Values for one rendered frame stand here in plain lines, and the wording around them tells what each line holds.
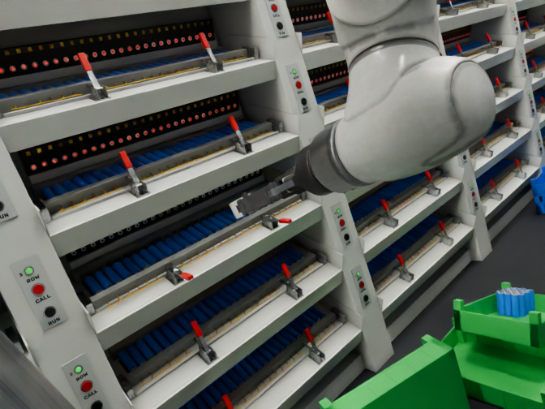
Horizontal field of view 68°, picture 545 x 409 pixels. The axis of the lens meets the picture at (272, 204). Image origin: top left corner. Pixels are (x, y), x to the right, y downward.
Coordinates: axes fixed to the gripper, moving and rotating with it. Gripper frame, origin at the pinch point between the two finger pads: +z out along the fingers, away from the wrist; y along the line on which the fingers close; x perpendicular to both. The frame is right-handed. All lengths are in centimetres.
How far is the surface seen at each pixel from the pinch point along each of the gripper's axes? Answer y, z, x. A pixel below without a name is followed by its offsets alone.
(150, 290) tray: -17.9, 23.2, -7.0
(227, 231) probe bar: 3.7, 23.9, -3.7
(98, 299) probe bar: -26.9, 23.9, -3.6
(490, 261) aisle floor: 100, 29, -61
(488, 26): 170, 23, 24
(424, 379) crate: 18, 1, -49
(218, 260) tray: -2.7, 21.3, -8.3
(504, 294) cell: 65, 6, -56
